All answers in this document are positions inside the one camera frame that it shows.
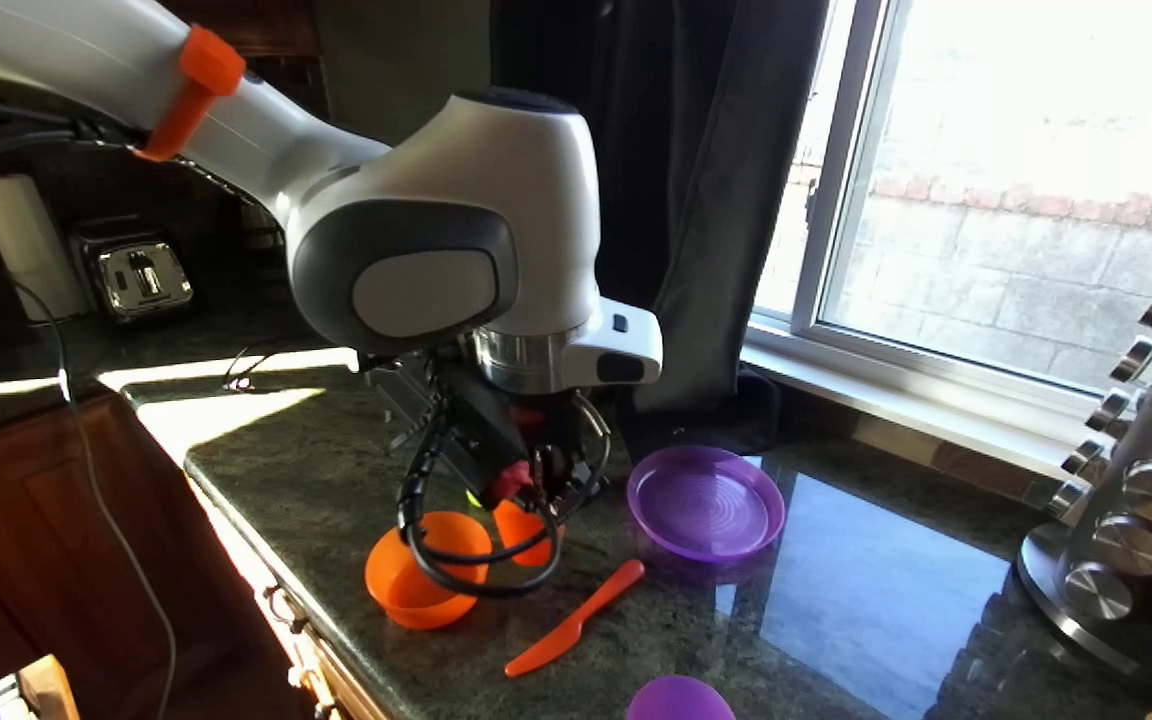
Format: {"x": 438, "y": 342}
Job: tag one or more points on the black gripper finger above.
{"x": 561, "y": 482}
{"x": 480, "y": 496}

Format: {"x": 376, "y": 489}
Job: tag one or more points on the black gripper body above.
{"x": 469, "y": 425}

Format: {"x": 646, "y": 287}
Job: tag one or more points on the orange plastic cup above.
{"x": 522, "y": 540}

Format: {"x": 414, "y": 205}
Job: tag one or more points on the orange plastic spoon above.
{"x": 574, "y": 625}

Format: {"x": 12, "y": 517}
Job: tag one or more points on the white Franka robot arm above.
{"x": 469, "y": 226}

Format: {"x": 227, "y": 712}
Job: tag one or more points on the orange plastic bowl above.
{"x": 400, "y": 592}

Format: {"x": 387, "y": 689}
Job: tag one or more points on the purple plastic bowl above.
{"x": 707, "y": 506}

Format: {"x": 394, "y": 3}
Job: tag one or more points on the purple plastic cup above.
{"x": 679, "y": 703}

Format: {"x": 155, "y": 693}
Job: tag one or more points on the dark curtain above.
{"x": 722, "y": 201}

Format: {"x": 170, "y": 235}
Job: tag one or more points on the white rectangular appliance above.
{"x": 23, "y": 246}

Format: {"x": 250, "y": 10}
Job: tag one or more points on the white and tan box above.
{"x": 18, "y": 693}

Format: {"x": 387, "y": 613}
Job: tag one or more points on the steel spice jar rack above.
{"x": 1142, "y": 492}

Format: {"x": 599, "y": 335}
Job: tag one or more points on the white window frame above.
{"x": 818, "y": 201}

